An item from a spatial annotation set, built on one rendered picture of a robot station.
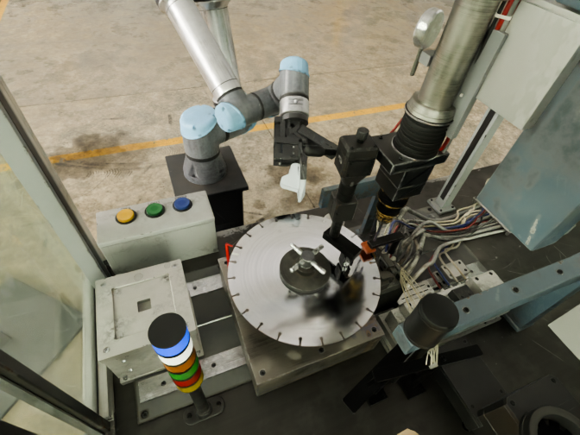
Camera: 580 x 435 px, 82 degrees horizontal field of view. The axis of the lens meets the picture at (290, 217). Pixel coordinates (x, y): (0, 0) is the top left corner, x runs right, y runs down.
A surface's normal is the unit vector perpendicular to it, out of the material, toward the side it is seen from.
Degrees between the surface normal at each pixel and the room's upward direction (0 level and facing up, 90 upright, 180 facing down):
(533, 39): 90
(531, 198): 90
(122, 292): 0
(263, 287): 0
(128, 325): 0
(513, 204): 90
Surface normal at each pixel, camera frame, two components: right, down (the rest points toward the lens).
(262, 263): 0.08, -0.66
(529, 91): -0.92, 0.23
